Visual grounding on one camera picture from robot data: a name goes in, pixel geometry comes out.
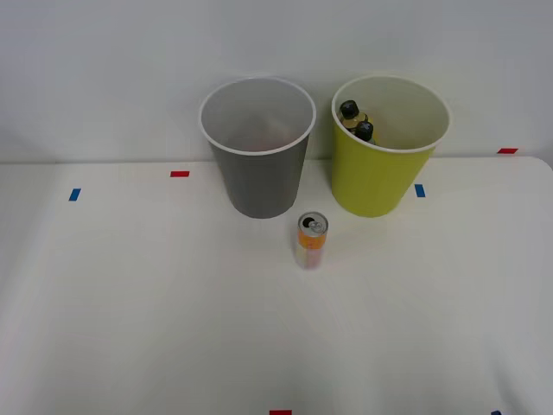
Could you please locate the small bottle black cap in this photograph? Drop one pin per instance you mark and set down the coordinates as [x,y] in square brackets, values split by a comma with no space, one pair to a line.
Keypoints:
[349,110]
[365,129]

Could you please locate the orange and white drink can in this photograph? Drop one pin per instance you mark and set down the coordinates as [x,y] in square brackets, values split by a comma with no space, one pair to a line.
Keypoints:
[311,242]

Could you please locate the yellow-green plastic waste bin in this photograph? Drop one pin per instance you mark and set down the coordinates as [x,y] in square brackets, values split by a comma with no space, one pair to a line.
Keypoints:
[376,177]

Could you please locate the grey plastic waste bin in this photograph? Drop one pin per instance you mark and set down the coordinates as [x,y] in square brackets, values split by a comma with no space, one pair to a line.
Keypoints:
[263,181]

